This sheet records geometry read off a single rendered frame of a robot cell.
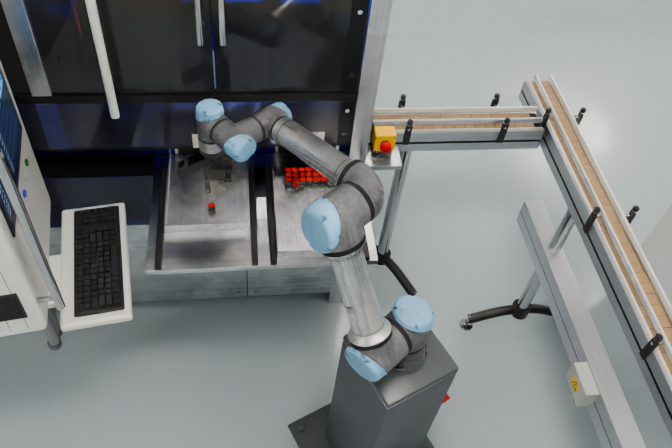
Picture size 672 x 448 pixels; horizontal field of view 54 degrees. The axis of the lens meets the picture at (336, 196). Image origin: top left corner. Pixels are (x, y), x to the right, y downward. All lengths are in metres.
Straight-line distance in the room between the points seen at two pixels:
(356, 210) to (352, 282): 0.19
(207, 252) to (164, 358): 0.92
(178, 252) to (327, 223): 0.69
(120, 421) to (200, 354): 0.39
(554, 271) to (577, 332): 0.26
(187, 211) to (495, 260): 1.67
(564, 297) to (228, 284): 1.32
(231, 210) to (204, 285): 0.73
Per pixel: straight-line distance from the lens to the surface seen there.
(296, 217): 2.14
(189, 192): 2.22
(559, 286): 2.61
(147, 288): 2.85
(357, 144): 2.24
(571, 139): 2.58
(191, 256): 2.06
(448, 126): 2.46
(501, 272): 3.28
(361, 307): 1.67
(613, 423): 2.41
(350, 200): 1.54
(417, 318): 1.81
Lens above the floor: 2.53
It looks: 48 degrees down
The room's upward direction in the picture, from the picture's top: 7 degrees clockwise
